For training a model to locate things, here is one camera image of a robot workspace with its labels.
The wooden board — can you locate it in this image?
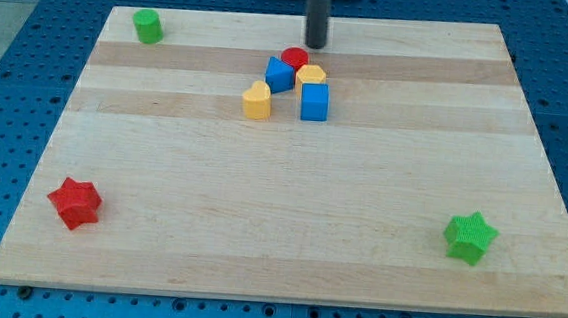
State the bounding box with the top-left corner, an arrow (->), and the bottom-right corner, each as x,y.
0,6 -> 568,318

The yellow hexagon block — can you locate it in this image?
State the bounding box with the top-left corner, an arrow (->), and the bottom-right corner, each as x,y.
294,64 -> 327,98

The green cylinder block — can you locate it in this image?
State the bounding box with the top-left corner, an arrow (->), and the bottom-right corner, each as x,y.
132,8 -> 163,44

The yellow heart block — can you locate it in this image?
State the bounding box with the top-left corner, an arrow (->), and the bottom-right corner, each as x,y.
242,80 -> 272,120

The blue triangle block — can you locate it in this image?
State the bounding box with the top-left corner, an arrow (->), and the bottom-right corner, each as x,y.
265,57 -> 295,93

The red star block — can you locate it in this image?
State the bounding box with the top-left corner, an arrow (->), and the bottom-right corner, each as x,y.
47,177 -> 103,230

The green star block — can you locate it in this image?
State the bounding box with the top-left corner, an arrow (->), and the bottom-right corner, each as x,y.
443,211 -> 499,266

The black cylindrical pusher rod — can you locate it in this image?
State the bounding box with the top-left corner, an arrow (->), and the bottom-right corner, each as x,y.
304,0 -> 331,49

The blue cube block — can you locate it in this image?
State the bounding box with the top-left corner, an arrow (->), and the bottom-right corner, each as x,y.
300,83 -> 330,122

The red circle block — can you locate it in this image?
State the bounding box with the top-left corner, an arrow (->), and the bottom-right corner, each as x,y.
280,46 -> 309,72

